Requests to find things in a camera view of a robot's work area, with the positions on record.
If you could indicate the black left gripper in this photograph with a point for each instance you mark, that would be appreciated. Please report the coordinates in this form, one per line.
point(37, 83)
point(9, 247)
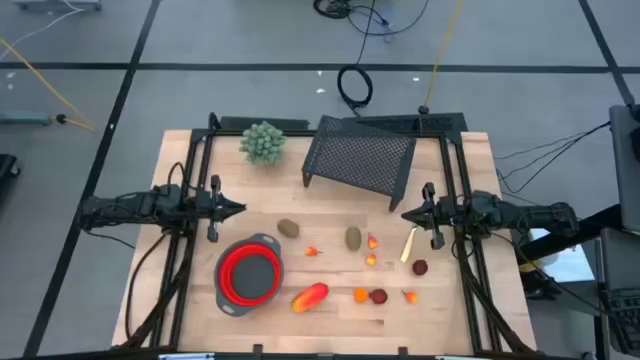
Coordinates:
point(214, 207)

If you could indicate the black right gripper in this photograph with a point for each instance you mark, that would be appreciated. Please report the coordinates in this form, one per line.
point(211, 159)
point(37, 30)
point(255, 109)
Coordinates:
point(440, 214)

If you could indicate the dark red plum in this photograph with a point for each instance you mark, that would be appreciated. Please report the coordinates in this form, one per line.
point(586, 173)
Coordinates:
point(378, 296)
point(420, 267)

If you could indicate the small orange peach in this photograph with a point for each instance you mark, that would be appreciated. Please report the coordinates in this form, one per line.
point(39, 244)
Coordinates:
point(372, 242)
point(371, 259)

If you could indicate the brown kiwi fruit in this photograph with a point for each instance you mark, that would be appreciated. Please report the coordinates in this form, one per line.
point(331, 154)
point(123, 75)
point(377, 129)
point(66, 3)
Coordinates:
point(353, 238)
point(288, 228)

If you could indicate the red collapsible bowl grey rim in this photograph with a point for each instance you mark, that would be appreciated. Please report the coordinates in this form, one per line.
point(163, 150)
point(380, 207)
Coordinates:
point(250, 275)

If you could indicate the small red orange fruit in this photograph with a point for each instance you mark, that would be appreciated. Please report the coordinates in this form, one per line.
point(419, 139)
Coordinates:
point(311, 251)

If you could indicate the orange tangerine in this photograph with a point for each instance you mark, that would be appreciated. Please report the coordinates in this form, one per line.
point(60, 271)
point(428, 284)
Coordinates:
point(360, 295)

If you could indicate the red yellow mango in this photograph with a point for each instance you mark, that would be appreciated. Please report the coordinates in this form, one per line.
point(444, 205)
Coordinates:
point(310, 297)

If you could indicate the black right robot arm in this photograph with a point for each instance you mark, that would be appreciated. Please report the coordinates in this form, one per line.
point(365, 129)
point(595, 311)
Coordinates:
point(525, 215)

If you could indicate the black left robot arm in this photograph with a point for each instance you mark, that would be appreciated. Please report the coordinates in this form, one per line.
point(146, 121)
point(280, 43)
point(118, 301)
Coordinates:
point(125, 205)

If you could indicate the small orange fruit with stem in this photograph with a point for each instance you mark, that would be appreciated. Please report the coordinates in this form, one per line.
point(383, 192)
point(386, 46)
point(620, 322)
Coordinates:
point(411, 297)

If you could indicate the green artificial succulent plant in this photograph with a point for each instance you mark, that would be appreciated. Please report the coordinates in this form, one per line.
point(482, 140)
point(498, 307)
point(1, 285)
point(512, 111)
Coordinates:
point(262, 144)

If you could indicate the black perforated metal shelf riser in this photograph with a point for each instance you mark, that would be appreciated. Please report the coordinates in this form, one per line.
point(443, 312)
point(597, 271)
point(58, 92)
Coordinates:
point(360, 160)

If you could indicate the black flat bar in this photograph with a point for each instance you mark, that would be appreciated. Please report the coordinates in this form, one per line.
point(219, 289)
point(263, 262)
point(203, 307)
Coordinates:
point(265, 123)

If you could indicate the black perforated panel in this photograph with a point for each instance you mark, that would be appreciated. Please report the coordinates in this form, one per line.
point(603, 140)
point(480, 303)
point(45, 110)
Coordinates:
point(440, 122)

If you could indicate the black table clamp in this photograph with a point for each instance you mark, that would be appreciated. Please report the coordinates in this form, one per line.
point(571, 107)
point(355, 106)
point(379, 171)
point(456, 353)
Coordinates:
point(257, 349)
point(402, 350)

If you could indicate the black desk foot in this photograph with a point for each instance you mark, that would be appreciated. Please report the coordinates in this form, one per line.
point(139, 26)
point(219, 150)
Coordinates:
point(537, 287)

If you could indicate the black desk beam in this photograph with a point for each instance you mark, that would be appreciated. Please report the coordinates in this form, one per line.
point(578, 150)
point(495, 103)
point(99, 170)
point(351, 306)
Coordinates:
point(590, 227)

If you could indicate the teal grey floor bar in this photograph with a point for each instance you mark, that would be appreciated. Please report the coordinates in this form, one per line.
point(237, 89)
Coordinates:
point(25, 118)

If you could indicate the black keyboard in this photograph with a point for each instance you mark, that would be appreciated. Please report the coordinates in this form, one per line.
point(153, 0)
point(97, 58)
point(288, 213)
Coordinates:
point(625, 320)

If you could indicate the grey floor stand base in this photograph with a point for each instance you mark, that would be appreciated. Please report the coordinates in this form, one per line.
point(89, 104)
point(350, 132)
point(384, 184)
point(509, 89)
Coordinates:
point(55, 5)

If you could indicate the black aluminium table frame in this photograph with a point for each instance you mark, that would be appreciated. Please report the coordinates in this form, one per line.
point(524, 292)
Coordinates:
point(200, 135)

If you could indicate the silver aluminium bracket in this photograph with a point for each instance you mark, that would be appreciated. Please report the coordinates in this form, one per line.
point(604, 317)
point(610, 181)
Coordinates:
point(452, 357)
point(185, 356)

